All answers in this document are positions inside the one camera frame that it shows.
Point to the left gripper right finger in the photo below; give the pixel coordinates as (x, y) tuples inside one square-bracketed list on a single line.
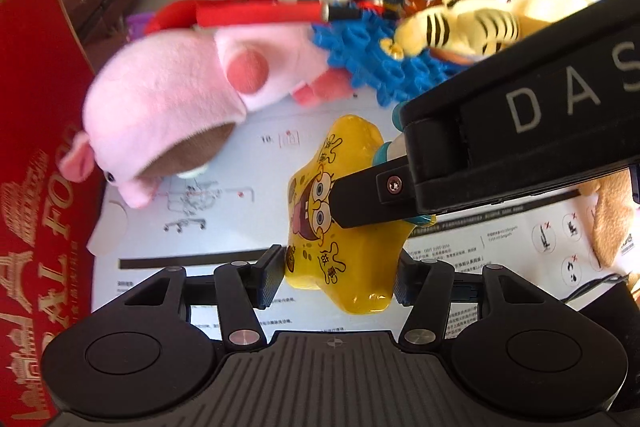
[(426, 288)]

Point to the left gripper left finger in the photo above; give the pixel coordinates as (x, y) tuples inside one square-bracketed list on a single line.
[(242, 288)]

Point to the yellow SpongeBob star toy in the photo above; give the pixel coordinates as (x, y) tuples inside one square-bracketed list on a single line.
[(355, 267)]

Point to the yellow tiger plush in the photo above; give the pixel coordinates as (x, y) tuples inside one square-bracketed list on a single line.
[(465, 31)]

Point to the blue plastic gear toy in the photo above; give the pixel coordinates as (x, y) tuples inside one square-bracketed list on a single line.
[(355, 45)]

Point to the red plush headband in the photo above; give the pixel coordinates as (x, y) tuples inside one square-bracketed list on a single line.
[(217, 13)]

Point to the white instruction sheet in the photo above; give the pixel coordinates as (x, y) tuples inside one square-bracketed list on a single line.
[(238, 208)]

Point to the brown plush slipper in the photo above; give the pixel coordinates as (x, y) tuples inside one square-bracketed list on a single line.
[(613, 214)]

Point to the pink pig plush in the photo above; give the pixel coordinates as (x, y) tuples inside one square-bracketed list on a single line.
[(165, 104)]

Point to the red gift box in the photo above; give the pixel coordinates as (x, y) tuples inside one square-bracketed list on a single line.
[(46, 222)]

